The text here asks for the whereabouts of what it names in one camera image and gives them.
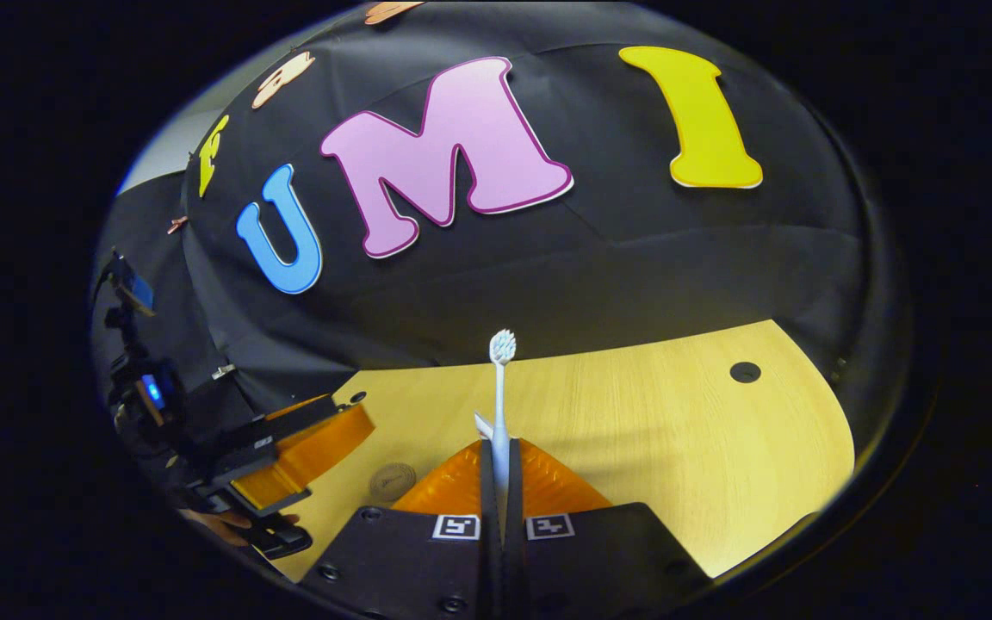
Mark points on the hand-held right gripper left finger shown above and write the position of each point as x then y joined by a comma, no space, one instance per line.
401,568

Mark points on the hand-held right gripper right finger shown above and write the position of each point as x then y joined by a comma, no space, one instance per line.
608,568

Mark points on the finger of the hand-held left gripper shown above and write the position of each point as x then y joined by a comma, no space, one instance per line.
289,426
315,452

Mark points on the light blue toothbrush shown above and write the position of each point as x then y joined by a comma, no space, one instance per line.
500,405

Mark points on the wooden desktop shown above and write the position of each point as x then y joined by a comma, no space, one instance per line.
634,413

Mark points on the small silver clip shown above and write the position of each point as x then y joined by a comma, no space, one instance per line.
222,371

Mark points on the small orange clip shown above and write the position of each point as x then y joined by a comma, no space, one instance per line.
176,226

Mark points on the black backdrop cloth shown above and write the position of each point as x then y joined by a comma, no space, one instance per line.
634,241

